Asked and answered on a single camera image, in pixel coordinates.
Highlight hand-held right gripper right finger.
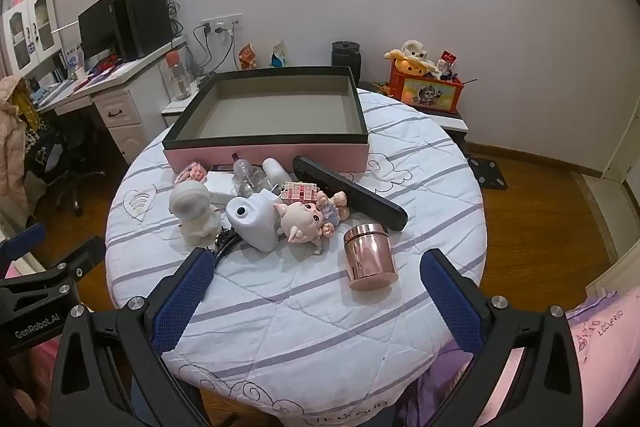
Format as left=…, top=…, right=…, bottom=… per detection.
left=419, top=249, right=586, bottom=427

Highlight long black remote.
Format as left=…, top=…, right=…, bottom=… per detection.
left=292, top=155, right=409, bottom=233

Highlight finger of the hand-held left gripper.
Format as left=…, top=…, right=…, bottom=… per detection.
left=47, top=236, right=107, bottom=303
left=0, top=223, right=47, bottom=264

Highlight black computer tower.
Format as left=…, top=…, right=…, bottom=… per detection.
left=112, top=0, right=173, bottom=62

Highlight small white side table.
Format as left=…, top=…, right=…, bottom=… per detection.
left=161, top=72, right=216, bottom=126

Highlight black lidded jar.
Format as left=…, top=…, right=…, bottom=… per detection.
left=331, top=40, right=362, bottom=85

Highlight orange printed toy box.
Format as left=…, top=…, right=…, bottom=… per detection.
left=389, top=57, right=466, bottom=114

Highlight pink and purple blanket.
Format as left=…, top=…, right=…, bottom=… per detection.
left=400, top=287, right=640, bottom=427

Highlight black computer monitor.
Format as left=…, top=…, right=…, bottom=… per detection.
left=77, top=0, right=121, bottom=62

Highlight blue and white packet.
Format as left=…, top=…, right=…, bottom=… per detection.
left=270, top=41, right=291, bottom=68

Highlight rose gold jar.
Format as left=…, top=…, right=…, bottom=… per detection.
left=342, top=223, right=397, bottom=292

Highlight white desk with drawers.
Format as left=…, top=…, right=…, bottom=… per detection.
left=35, top=34, right=188, bottom=162

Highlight white earbuds case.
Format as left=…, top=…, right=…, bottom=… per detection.
left=261, top=157, right=292, bottom=184

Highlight white glass-door cabinet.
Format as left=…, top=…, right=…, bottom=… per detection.
left=1, top=0, right=63, bottom=78

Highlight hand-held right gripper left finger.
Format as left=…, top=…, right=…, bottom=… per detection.
left=50, top=248, right=216, bottom=427

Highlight cream wooden furniture edge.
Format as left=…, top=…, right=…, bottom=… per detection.
left=585, top=239, right=640, bottom=303

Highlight large pink block toy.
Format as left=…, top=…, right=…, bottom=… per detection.
left=279, top=181, right=319, bottom=204

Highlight clear glass bottle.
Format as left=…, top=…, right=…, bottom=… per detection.
left=231, top=152, right=273, bottom=198

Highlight white plastic device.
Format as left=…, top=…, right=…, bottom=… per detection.
left=225, top=189, right=281, bottom=253

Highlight black power cable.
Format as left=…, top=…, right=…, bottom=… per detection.
left=191, top=26, right=217, bottom=78

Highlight pink box with black rim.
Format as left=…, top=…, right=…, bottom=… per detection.
left=162, top=66, right=371, bottom=175

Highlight white door panel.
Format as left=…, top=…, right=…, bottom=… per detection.
left=602, top=102, right=640, bottom=185

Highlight white wall outlet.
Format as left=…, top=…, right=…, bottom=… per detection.
left=201, top=15, right=244, bottom=34

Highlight white skull plush toy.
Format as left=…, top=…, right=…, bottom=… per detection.
left=400, top=39, right=430, bottom=60

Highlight pink pig-eared doll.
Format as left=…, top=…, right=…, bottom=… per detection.
left=272, top=191, right=351, bottom=255

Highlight yellow plush toy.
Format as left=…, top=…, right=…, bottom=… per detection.
left=384, top=49, right=441, bottom=76

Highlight black office chair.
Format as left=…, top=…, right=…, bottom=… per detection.
left=25, top=117, right=108, bottom=218

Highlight clear bottle with orange cap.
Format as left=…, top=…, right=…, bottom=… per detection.
left=165, top=49, right=192, bottom=102

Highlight small pink block toy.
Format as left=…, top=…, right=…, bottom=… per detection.
left=174, top=161, right=208, bottom=185

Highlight black hair clip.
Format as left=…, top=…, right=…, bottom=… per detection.
left=212, top=229, right=248, bottom=265

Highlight scattered papers and books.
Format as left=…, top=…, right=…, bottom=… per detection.
left=35, top=52, right=131, bottom=108

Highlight pink padded jacket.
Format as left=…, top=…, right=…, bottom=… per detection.
left=0, top=74, right=38, bottom=208

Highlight white card box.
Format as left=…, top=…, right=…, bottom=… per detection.
left=206, top=171, right=241, bottom=208

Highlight white striped quilt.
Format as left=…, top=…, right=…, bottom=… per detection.
left=105, top=89, right=488, bottom=423

